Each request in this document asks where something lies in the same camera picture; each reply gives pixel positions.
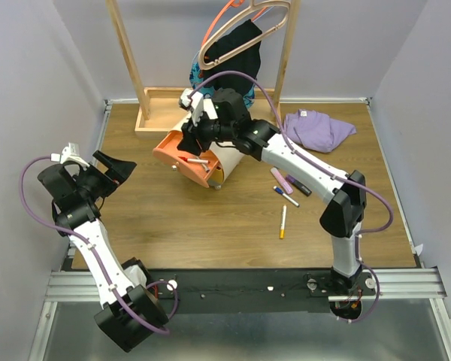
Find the pink highlighter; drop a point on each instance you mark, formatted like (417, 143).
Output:
(286, 187)

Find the yellow capped white marker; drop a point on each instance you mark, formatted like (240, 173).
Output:
(283, 222)

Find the clear capped blue pen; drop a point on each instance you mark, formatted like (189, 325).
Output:
(205, 167)

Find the purple folded cloth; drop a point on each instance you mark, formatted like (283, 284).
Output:
(316, 131)

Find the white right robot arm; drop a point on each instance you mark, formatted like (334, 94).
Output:
(225, 121)

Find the pink clothes hanger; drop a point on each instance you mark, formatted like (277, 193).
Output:
(252, 11)

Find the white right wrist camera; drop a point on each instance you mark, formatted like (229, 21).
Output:
(193, 102)

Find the aluminium frame rail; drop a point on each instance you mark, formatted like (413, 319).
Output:
(395, 283)

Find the black hanging garment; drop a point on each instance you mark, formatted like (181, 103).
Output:
(247, 62)

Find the blue capped white marker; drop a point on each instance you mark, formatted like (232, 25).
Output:
(284, 195)

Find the red capped white marker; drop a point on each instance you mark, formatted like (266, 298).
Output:
(196, 161)

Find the black purple highlighter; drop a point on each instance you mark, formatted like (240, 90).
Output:
(298, 185)

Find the orange clothes hanger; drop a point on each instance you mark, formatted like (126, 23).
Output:
(229, 4)

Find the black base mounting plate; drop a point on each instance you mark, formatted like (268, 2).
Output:
(264, 290)

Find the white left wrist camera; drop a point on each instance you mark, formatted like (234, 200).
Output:
(70, 153)

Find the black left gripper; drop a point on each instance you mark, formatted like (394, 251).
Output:
(118, 171)

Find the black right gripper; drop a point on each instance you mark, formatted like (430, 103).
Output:
(187, 144)

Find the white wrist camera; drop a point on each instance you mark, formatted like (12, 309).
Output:
(193, 102)
(70, 153)

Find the wooden clothes rack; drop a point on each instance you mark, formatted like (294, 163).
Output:
(157, 114)

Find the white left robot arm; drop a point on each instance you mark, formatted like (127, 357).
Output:
(130, 312)

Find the blue shark print cloth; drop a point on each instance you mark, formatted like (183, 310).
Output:
(196, 78)

